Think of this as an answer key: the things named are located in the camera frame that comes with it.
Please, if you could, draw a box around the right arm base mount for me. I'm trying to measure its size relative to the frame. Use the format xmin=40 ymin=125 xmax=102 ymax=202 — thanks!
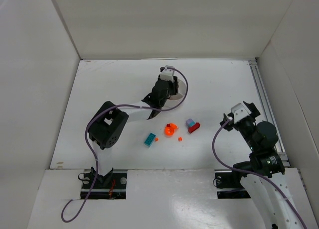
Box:
xmin=213 ymin=170 xmax=250 ymax=199

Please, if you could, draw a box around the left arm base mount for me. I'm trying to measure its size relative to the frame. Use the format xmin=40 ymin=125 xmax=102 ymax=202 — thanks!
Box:
xmin=78 ymin=167 xmax=128 ymax=200

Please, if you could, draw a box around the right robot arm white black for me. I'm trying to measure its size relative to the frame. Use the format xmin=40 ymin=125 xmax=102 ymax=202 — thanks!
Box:
xmin=215 ymin=102 xmax=307 ymax=229

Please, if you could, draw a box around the teal lego brick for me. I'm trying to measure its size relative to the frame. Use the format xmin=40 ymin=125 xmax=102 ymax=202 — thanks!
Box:
xmin=144 ymin=133 xmax=156 ymax=147

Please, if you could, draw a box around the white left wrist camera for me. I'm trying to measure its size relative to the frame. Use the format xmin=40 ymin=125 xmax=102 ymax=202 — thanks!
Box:
xmin=159 ymin=65 xmax=174 ymax=82

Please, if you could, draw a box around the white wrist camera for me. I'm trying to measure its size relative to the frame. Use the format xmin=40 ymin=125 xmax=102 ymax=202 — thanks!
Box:
xmin=231 ymin=103 xmax=250 ymax=124
xmin=159 ymin=65 xmax=174 ymax=82

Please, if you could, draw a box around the aluminium rail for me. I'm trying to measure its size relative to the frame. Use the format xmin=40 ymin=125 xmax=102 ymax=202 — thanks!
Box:
xmin=248 ymin=59 xmax=291 ymax=168

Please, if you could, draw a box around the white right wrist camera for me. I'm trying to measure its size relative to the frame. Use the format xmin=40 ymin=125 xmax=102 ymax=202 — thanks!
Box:
xmin=231 ymin=103 xmax=250 ymax=124

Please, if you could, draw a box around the white round divided container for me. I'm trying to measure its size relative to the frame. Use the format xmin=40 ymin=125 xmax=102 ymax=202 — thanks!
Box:
xmin=163 ymin=79 xmax=186 ymax=109

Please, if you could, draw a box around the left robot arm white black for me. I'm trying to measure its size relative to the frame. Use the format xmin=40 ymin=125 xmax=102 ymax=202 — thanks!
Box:
xmin=85 ymin=76 xmax=179 ymax=150

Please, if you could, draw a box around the red lego brick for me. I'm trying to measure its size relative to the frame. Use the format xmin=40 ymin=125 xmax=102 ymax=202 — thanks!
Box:
xmin=188 ymin=122 xmax=200 ymax=134

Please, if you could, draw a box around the orange round lego piece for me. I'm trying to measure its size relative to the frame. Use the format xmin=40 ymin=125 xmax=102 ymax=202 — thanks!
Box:
xmin=164 ymin=123 xmax=178 ymax=137

